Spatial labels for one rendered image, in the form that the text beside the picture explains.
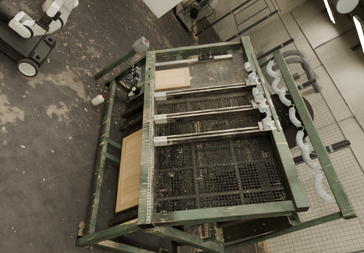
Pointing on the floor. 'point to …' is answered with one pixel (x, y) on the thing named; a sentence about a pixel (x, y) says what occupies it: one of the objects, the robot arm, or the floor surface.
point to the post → (115, 64)
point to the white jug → (98, 100)
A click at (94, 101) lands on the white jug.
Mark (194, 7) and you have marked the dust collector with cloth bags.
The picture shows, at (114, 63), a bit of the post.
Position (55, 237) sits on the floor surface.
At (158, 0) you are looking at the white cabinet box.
